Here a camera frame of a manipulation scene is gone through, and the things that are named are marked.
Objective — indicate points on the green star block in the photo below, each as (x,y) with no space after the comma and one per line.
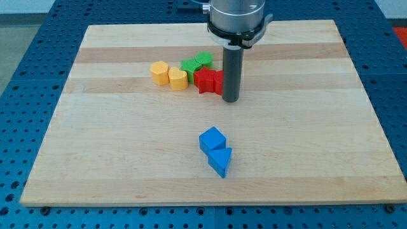
(190,66)

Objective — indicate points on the red star block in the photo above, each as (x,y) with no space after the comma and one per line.
(204,80)

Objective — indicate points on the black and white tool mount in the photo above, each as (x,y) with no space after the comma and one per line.
(238,40)

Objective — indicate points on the yellow hexagon block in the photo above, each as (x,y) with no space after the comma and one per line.
(159,73)

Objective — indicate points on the yellow heart block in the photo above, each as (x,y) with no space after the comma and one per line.
(178,79)

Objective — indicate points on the light wooden board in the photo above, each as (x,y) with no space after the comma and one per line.
(303,131)

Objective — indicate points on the blue triangle block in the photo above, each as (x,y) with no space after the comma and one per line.
(219,160)

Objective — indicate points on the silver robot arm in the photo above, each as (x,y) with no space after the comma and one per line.
(236,25)

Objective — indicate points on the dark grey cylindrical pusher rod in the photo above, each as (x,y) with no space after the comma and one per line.
(232,73)

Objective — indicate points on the blue cube block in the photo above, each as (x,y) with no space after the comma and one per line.
(212,139)

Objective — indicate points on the green round block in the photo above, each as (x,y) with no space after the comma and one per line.
(205,59)

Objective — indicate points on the red block behind rod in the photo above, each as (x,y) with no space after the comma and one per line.
(218,82)

